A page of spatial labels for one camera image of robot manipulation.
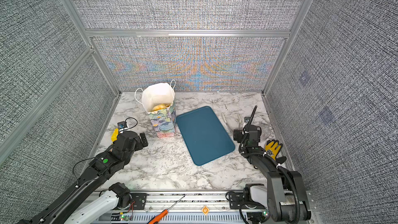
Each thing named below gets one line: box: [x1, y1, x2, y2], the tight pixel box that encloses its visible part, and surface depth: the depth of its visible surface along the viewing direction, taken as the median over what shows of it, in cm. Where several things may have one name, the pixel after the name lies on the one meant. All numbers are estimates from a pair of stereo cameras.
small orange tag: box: [201, 205, 210, 216], surface depth 72 cm
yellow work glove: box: [265, 139, 283, 161], surface depth 92 cm
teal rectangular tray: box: [176, 105, 235, 166], surface depth 95 cm
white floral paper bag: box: [134, 79, 177, 139], surface depth 89 cm
